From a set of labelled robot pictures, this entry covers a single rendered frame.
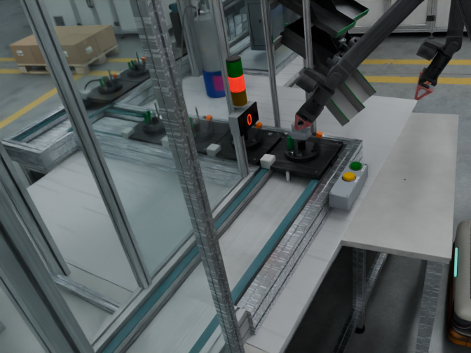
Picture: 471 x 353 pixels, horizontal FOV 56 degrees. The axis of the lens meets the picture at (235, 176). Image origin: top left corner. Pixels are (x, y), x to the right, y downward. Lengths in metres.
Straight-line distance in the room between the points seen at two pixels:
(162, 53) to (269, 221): 0.94
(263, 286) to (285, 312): 0.11
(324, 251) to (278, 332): 0.33
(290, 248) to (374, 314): 1.13
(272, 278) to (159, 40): 0.79
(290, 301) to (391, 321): 1.11
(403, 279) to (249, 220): 1.24
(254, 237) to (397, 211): 0.51
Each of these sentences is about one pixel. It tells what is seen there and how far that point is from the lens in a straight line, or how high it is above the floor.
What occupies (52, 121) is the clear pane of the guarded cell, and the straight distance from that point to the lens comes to 0.55.
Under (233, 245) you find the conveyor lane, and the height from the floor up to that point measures 0.92.
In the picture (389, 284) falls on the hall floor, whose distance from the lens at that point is 2.52.
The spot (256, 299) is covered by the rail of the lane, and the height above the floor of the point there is 0.96.
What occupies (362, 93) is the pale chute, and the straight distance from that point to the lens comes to 2.03.
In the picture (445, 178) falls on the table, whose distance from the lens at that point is 1.78.
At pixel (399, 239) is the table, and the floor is 0.86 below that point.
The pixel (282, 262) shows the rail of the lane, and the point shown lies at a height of 0.96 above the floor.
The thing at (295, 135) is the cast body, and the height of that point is 1.06.
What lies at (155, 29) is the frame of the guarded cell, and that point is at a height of 1.73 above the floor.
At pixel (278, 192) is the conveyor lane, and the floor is 0.92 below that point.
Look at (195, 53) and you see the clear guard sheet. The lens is 1.31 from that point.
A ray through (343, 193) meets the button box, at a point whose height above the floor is 0.96.
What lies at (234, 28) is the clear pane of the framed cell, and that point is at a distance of 2.71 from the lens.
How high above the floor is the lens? 1.89
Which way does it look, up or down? 35 degrees down
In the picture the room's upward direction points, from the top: 11 degrees counter-clockwise
